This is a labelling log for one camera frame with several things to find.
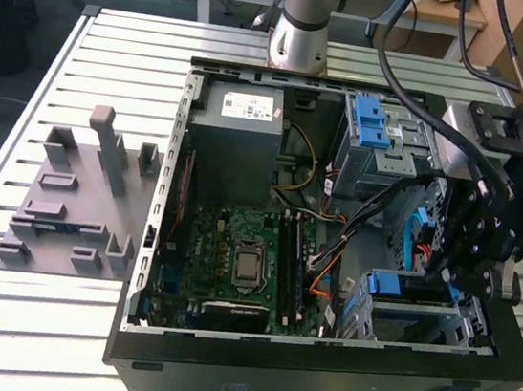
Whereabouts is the hard disk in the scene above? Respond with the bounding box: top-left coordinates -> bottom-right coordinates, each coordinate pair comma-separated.
362,266 -> 464,313

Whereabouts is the small metal disk bay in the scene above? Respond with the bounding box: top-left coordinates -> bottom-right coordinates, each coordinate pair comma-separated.
334,263 -> 495,357

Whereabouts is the large metal drive cage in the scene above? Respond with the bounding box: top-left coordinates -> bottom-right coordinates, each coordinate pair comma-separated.
328,90 -> 448,212

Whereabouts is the blue plastic drive carrier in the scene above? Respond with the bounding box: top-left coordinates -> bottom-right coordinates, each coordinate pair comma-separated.
347,93 -> 400,152

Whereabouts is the black RAM slot bank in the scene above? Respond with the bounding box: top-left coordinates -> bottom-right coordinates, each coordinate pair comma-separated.
267,209 -> 316,330

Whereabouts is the black PC case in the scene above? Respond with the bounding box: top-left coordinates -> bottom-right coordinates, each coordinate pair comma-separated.
99,48 -> 523,391

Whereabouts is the CPU socket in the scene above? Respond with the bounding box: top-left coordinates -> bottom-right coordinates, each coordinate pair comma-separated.
228,237 -> 270,300

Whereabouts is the silver CPU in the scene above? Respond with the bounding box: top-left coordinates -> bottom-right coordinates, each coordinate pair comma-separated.
233,250 -> 264,286

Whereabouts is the grey power supply unit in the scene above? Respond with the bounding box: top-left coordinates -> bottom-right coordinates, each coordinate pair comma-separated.
178,75 -> 290,212

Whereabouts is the black graphics card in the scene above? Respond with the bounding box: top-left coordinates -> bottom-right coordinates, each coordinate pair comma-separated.
195,295 -> 273,338

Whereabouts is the green motherboard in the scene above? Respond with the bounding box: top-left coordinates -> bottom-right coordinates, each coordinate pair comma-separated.
141,193 -> 337,349

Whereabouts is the grey parts rack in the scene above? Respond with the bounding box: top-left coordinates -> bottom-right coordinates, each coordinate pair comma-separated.
0,94 -> 172,291

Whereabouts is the dark RAM stick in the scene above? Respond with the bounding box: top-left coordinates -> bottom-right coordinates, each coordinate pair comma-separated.
30,220 -> 80,235

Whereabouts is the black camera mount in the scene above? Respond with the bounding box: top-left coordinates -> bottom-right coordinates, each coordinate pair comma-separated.
463,100 -> 523,155

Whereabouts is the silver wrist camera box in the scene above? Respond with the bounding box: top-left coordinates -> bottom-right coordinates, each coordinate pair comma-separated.
432,100 -> 514,183

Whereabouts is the blue data wire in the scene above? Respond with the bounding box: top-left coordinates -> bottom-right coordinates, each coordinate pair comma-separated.
397,206 -> 436,276

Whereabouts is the black wire bundle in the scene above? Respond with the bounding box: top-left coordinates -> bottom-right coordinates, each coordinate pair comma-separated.
307,162 -> 415,282

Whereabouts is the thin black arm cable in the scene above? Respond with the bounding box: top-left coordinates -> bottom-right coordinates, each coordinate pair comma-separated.
483,0 -> 523,98
447,0 -> 523,94

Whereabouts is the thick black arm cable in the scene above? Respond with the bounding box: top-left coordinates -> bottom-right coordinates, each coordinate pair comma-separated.
359,0 -> 523,204

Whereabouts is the yellow wire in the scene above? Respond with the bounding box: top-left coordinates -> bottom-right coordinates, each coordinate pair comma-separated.
271,120 -> 323,197

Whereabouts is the orange red power wire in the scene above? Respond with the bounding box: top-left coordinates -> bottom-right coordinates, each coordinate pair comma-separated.
307,259 -> 348,304

